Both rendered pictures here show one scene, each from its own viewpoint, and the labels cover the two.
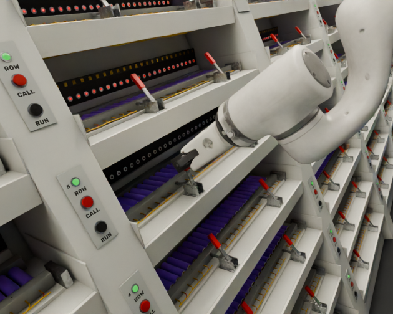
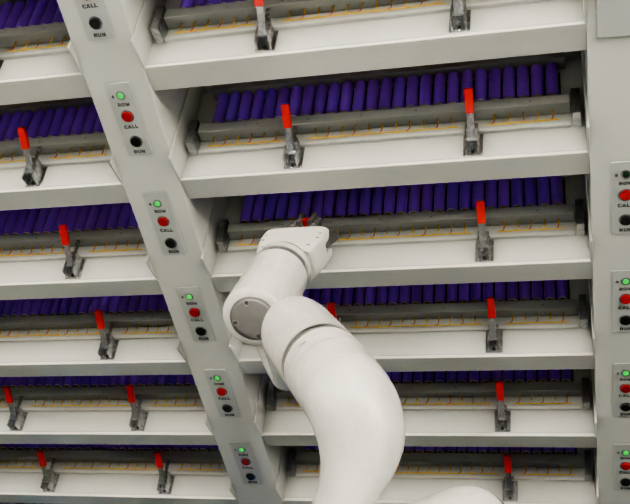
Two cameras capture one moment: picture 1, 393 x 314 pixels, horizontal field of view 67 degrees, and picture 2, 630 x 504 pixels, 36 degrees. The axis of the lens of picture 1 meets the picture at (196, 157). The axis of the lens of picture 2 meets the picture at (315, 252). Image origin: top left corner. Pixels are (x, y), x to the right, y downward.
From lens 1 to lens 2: 1.31 m
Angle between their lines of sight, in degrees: 63
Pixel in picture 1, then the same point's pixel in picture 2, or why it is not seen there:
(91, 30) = (217, 69)
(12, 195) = (109, 192)
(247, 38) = (595, 93)
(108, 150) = (201, 187)
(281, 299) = (414, 426)
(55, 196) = (139, 206)
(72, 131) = (166, 164)
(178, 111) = (318, 176)
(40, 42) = (157, 79)
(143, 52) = not seen: outside the picture
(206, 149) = not seen: hidden behind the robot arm
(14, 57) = (127, 96)
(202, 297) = not seen: hidden behind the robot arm
